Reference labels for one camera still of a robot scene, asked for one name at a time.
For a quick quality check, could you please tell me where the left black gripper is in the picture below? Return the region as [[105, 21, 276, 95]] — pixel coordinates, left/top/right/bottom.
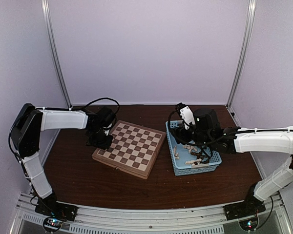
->
[[87, 127, 113, 150]]

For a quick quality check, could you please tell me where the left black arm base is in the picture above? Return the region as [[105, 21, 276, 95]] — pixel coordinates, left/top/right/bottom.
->
[[35, 192, 78, 221]]

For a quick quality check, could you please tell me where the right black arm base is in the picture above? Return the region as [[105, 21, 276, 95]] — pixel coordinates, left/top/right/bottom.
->
[[224, 183, 266, 220]]

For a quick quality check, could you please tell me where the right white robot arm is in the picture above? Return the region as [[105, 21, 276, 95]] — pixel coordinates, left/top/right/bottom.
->
[[167, 105, 293, 215]]

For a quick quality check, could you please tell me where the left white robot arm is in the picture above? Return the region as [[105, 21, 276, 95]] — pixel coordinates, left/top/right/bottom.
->
[[9, 103, 116, 216]]

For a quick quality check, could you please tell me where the white chess pieces pile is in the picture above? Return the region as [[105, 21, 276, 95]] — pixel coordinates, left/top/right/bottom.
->
[[183, 145, 199, 165]]

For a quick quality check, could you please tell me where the dark chess pieces pile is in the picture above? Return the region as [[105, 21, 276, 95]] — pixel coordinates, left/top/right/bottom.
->
[[191, 151, 210, 166]]

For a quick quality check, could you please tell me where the white bishop chess piece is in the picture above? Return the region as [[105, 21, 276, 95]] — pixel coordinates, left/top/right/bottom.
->
[[173, 146, 179, 159]]

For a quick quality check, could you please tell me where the wooden folding chess board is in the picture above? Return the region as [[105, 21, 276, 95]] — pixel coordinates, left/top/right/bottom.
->
[[92, 120, 166, 179]]

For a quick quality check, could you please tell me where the light blue plastic basket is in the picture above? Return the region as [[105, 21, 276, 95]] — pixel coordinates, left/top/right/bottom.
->
[[166, 120, 222, 176]]

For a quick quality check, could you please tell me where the right black cable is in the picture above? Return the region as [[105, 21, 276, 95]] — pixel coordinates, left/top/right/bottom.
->
[[167, 109, 213, 159]]

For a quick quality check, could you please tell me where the front aluminium rail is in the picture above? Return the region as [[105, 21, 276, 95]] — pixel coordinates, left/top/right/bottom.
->
[[9, 192, 291, 234]]

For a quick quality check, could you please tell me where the left aluminium frame post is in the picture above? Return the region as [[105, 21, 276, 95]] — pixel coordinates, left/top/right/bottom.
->
[[41, 0, 72, 108]]

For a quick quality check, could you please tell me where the aluminium frame post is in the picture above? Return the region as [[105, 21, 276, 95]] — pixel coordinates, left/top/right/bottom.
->
[[226, 0, 257, 109], [41, 0, 72, 108]]

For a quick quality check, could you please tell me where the right aluminium frame post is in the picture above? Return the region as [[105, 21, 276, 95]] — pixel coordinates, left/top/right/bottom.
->
[[226, 0, 257, 109]]

